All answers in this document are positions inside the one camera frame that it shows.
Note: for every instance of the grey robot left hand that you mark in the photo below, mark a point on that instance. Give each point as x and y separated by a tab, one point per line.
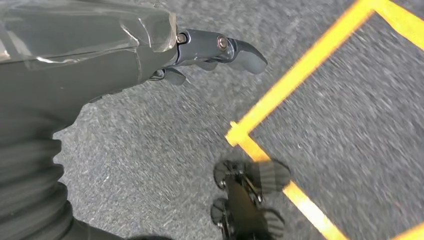
66	82

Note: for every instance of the yellow floor tape square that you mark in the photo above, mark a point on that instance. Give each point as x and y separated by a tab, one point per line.
298	71

